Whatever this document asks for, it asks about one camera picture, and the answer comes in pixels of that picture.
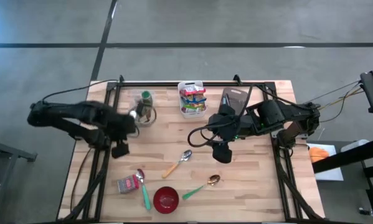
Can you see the white sheet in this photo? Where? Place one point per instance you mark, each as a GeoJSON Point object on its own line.
{"type": "Point", "coordinates": [329, 174]}

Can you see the dark green tea tin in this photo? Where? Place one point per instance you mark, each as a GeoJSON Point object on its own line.
{"type": "Point", "coordinates": [141, 109]}

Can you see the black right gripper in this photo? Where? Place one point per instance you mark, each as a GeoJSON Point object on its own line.
{"type": "Point", "coordinates": [225, 132]}

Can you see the green orange snack packet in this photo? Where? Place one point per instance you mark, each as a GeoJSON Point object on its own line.
{"type": "Point", "coordinates": [192, 109]}

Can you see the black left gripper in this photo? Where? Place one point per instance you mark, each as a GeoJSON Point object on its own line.
{"type": "Point", "coordinates": [124, 132]}

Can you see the brown snack packet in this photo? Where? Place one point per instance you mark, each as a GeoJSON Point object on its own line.
{"type": "Point", "coordinates": [149, 116]}

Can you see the white plastic tub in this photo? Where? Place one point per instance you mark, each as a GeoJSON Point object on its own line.
{"type": "Point", "coordinates": [354, 144]}

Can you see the green label spice jar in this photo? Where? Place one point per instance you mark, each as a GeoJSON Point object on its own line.
{"type": "Point", "coordinates": [146, 95]}

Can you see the small black device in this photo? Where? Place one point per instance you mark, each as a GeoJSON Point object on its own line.
{"type": "Point", "coordinates": [365, 212]}

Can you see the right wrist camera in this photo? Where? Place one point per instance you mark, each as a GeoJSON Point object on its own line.
{"type": "Point", "coordinates": [222, 154]}

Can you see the plain steel spoon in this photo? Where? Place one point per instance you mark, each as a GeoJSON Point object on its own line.
{"type": "Point", "coordinates": [226, 99]}

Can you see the red grey small box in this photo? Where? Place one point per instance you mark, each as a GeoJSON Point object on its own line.
{"type": "Point", "coordinates": [127, 184]}

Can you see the grey side table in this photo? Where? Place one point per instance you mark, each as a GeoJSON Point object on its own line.
{"type": "Point", "coordinates": [5, 149]}

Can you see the white plastic bin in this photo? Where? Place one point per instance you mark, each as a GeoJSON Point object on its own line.
{"type": "Point", "coordinates": [194, 115]}

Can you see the black table frame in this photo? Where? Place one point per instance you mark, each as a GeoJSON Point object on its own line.
{"type": "Point", "coordinates": [170, 84]}

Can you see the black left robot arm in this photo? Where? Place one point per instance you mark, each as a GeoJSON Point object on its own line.
{"type": "Point", "coordinates": [80, 113]}

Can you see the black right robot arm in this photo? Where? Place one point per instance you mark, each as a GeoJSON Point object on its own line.
{"type": "Point", "coordinates": [282, 113]}

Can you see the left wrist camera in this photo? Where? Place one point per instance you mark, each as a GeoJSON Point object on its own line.
{"type": "Point", "coordinates": [120, 150]}

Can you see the grey translucent plastic bin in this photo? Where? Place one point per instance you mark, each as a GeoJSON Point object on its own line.
{"type": "Point", "coordinates": [236, 96]}

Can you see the clear plastic container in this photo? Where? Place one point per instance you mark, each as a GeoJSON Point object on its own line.
{"type": "Point", "coordinates": [134, 93]}

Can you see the blue white snack packet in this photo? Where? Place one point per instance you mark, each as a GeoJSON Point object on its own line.
{"type": "Point", "coordinates": [194, 99]}

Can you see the orange object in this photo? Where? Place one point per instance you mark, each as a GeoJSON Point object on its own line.
{"type": "Point", "coordinates": [318, 154]}

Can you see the red bowl black outside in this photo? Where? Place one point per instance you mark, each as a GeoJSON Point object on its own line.
{"type": "Point", "coordinates": [166, 200]}

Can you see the red white snack packet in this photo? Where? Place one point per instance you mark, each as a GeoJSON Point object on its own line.
{"type": "Point", "coordinates": [192, 90]}

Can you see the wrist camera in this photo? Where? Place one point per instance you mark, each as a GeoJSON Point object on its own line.
{"type": "Point", "coordinates": [222, 154]}
{"type": "Point", "coordinates": [120, 150]}

